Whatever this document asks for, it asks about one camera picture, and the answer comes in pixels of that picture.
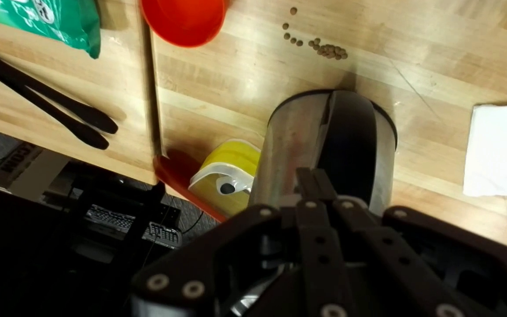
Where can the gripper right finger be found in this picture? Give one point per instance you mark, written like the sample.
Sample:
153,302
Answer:
456,246

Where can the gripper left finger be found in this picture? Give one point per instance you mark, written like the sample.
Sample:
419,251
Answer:
218,244

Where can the steel electric kettle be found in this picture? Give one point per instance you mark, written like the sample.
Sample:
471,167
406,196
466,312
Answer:
288,154

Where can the red plastic tray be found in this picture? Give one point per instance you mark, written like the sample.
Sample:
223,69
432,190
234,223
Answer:
172,169

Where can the computer keyboard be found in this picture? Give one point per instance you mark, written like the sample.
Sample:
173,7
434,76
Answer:
117,222

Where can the white paper towel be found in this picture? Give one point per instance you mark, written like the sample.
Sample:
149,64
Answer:
502,149

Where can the cardboard box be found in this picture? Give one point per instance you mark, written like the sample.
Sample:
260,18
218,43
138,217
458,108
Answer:
24,169

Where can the heap of brown pellets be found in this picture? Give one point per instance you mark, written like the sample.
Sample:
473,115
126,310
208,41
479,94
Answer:
330,50

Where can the red plastic bowl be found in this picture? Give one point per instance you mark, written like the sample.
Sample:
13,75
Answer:
183,20

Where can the black tongs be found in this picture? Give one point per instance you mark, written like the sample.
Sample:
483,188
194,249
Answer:
38,94

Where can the green plastic bag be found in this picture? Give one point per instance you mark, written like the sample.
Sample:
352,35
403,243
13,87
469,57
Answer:
51,17

